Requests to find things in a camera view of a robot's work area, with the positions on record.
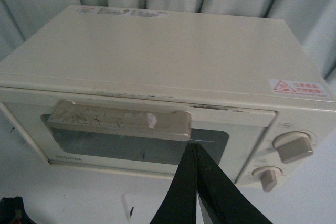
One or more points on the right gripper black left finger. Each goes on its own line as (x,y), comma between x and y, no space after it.
(179,204)

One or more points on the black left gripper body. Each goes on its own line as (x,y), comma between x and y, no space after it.
(13,211)

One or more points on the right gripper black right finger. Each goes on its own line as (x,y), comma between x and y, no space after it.
(222,200)

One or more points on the cream oven door with window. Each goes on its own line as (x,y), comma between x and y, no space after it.
(135,137)

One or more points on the lower beige oven knob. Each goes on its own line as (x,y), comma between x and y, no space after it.
(267,175)

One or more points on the beige oven knob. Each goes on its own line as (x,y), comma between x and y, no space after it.
(293,146)
(267,175)

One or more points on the upper beige oven knob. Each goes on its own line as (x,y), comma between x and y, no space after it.
(293,146)

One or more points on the cream Toshiba toaster oven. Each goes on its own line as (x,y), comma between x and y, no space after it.
(106,54)

